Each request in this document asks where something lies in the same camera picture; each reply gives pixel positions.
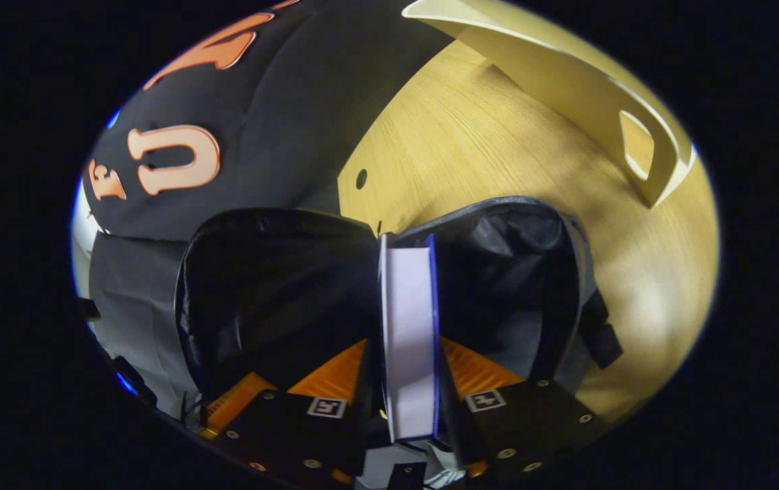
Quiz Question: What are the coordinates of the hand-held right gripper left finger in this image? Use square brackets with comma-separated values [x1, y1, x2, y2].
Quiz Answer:
[212, 339, 371, 489]

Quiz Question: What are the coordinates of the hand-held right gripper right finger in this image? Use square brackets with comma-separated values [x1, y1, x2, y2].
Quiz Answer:
[439, 336, 598, 480]

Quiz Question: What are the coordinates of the grey schoolbag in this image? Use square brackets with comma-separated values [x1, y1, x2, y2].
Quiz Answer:
[175, 196, 625, 426]

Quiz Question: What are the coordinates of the blue cover book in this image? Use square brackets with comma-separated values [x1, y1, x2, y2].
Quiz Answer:
[377, 233, 442, 443]

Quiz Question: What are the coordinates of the white bookshelf rack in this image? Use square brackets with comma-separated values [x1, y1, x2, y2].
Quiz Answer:
[402, 0, 697, 208]

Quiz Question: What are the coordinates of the black backdrop cloth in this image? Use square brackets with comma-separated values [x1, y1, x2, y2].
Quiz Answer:
[73, 0, 455, 423]

